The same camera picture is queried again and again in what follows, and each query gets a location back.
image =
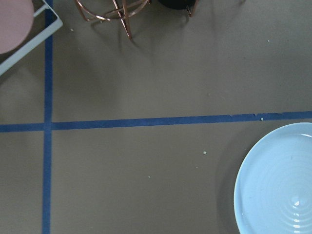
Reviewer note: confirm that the light blue plate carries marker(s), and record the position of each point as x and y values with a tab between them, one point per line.
273	187

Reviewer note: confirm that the upper black bottle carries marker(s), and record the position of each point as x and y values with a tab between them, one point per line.
177	4

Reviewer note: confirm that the pink bowl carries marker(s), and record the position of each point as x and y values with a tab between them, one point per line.
16	20

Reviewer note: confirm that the copper wire rack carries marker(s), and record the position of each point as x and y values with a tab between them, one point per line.
122	12

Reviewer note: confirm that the white tray frame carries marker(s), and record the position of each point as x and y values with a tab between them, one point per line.
46	23

